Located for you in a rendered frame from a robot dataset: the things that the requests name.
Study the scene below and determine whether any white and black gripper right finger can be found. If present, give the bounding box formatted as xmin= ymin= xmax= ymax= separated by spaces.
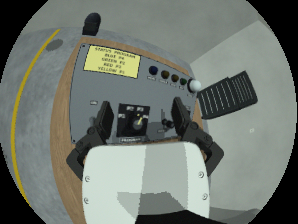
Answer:
xmin=171 ymin=97 xmax=224 ymax=177

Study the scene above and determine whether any grey control console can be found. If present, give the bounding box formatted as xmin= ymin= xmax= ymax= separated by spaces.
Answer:
xmin=69 ymin=43 xmax=201 ymax=145

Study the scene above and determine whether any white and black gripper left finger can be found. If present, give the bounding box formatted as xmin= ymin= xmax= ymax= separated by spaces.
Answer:
xmin=66 ymin=101 xmax=114 ymax=181

